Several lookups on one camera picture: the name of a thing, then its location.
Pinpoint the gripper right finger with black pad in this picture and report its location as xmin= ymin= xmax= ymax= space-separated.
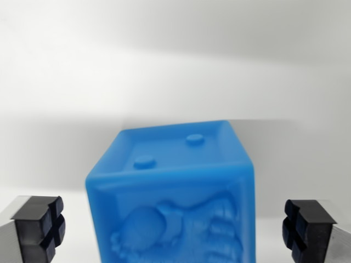
xmin=281 ymin=199 xmax=351 ymax=263

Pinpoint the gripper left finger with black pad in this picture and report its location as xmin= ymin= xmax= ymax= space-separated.
xmin=0 ymin=195 xmax=66 ymax=263

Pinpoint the blue embossed rubber cube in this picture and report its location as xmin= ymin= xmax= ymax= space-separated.
xmin=85 ymin=119 xmax=256 ymax=263

